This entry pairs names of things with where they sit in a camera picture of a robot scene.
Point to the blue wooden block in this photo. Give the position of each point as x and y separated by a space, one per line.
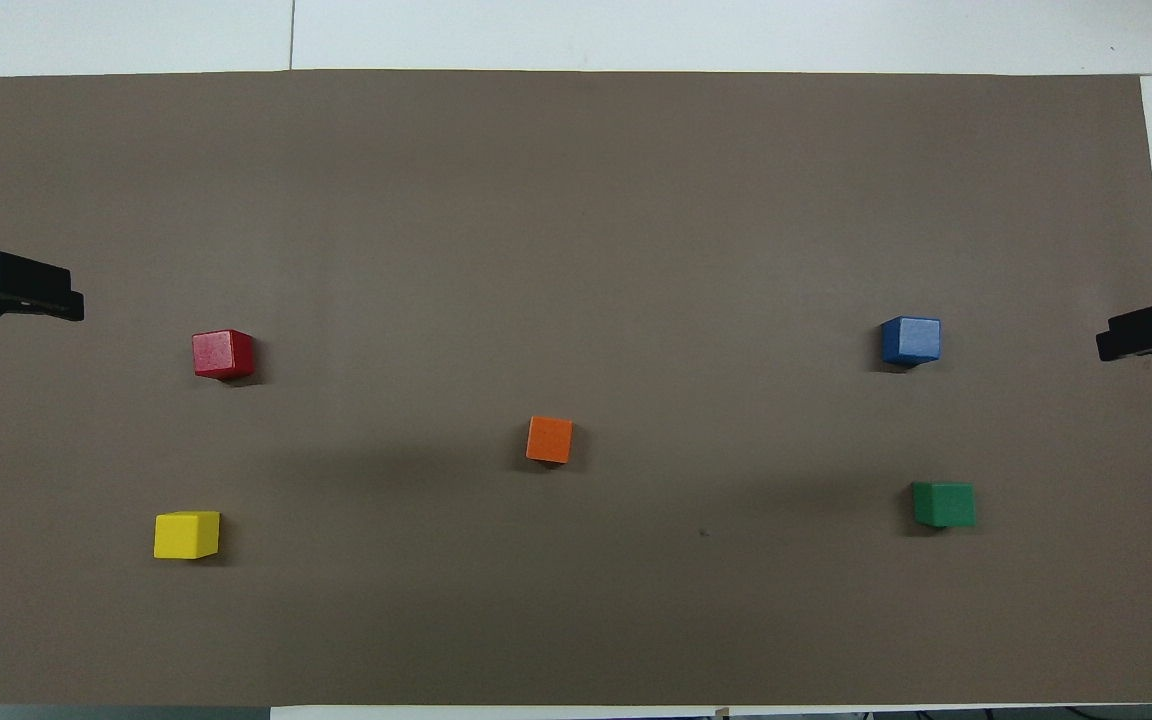
911 340

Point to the yellow wooden block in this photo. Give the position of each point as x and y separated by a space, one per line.
186 535

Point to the brown table mat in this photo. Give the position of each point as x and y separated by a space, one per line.
576 250

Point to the green wooden block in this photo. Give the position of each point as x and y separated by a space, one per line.
944 505

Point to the red wooden block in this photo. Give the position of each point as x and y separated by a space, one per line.
221 353

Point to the orange wooden block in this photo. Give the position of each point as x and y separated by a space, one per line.
549 440

